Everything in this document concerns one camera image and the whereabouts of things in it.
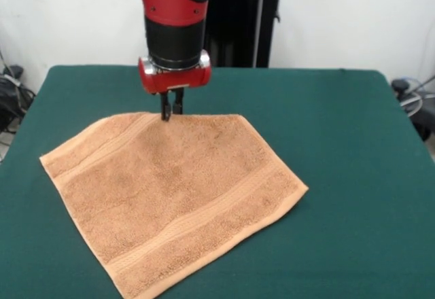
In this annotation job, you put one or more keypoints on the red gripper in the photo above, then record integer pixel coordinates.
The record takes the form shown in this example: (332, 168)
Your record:
(176, 79)

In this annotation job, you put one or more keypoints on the orange terry towel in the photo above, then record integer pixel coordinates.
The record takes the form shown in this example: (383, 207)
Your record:
(170, 193)

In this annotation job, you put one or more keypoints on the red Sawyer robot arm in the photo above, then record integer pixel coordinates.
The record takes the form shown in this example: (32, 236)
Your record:
(170, 6)

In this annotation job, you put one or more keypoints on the dark green table cloth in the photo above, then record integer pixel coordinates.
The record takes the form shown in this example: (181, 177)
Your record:
(340, 125)

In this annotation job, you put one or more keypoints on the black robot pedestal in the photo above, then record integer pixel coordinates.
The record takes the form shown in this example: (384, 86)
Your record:
(244, 17)

